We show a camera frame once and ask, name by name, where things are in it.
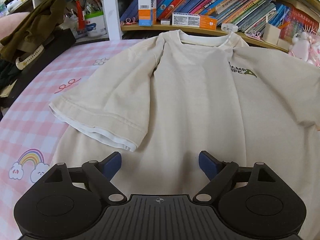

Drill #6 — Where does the cream t-shirt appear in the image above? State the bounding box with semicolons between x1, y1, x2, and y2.
49;30;319;239

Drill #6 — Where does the pink checkered tablecloth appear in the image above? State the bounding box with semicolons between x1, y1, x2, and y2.
0;40;138;239

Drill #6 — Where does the pink plush toy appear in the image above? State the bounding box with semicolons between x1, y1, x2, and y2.
288;32;319;68

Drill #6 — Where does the small beige box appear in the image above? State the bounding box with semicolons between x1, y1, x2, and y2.
263;23;281;45

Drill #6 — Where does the red tassel ornament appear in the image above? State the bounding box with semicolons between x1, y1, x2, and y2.
75;0;85;30

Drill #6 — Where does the olive green garment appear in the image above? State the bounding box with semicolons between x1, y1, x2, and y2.
1;0;66;62

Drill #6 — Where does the white wipes canister green lid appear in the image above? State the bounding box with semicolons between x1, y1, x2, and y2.
85;11;107;37

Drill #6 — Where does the wooden bookshelf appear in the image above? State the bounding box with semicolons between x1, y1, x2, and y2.
0;0;320;53

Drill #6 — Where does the white orange box lying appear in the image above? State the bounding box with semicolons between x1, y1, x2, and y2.
171;12;217;30

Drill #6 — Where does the row of colourful books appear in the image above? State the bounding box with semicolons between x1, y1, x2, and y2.
120;0;290;36

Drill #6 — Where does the white orange toothpaste box upright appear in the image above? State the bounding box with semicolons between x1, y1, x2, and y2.
138;0;157;27

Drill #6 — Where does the white shelf post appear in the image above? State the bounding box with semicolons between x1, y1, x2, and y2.
103;0;123;41

